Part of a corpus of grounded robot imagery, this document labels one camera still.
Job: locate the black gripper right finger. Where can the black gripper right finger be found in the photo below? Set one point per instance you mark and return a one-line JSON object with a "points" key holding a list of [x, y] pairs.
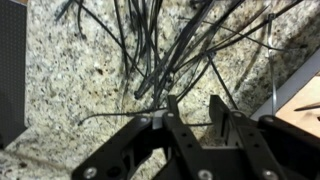
{"points": [[253, 146]]}

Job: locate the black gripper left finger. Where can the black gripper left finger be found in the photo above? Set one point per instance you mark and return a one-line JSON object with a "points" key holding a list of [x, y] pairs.
{"points": [[180, 140]]}

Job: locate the black zip-tie bundle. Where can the black zip-tie bundle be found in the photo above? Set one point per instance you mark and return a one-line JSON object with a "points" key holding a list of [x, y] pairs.
{"points": [[180, 46]]}

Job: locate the flat cardboard box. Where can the flat cardboard box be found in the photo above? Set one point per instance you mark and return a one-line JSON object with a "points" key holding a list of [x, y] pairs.
{"points": [[300, 100]]}

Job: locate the black perforated robot stand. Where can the black perforated robot stand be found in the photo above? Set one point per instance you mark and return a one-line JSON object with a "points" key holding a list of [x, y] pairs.
{"points": [[11, 66]]}

